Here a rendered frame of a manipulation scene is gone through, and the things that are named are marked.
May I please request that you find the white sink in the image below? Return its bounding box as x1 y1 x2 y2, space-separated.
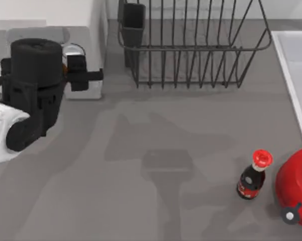
270 30 302 148

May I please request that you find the silver topped brown can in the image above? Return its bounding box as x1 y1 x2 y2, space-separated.
61 43 87 76

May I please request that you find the dark bottle with red cap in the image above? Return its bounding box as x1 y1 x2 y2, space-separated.
236 149 274 201

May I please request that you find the dark grey wire dish rack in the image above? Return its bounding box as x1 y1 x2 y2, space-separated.
117 0 272 90

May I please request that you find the black and white knob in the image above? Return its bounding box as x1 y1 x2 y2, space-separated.
280 201 302 224

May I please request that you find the dark grey cutlery holder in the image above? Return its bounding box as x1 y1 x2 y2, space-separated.
117 0 147 68

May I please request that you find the red pot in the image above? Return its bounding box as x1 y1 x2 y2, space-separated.
275 146 302 230

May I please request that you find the white block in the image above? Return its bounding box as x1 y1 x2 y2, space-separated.
0 18 109 100

